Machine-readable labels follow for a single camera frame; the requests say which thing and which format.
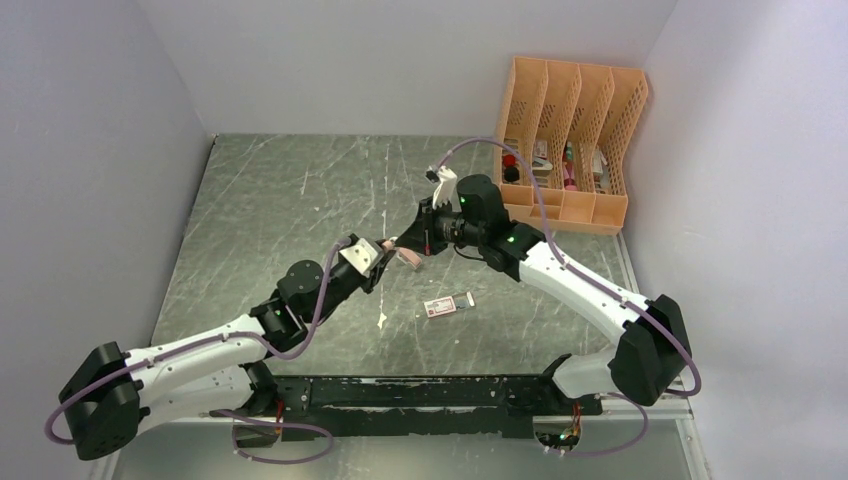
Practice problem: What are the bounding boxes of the red black item in organizer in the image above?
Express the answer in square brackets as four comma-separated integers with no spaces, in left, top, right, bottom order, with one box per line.
[501,154,521,184]

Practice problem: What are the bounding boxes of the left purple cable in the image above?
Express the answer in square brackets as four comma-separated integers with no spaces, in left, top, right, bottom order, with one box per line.
[43,235,356,466]

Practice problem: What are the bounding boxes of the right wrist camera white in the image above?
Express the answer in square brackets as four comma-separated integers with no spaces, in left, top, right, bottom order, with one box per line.
[425,166,458,210]

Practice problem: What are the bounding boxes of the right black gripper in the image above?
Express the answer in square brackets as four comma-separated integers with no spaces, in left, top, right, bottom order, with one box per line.
[396,195,485,257]

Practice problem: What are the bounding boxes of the orange file organizer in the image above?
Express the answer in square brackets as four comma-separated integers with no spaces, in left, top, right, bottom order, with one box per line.
[494,56,649,235]

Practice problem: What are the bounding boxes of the pink items in organizer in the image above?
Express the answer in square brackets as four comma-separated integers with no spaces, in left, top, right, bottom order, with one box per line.
[532,140,610,194]

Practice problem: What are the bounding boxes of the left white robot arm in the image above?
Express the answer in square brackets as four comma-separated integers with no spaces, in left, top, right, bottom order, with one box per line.
[44,235,397,461]

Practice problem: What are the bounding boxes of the red white staple box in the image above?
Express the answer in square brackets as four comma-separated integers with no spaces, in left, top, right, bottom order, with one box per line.
[423,291,476,319]

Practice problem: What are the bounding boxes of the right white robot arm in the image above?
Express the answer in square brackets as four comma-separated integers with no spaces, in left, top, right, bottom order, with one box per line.
[396,174,692,414]

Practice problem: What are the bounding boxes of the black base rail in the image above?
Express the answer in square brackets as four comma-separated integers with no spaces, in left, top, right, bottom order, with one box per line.
[236,374,602,439]

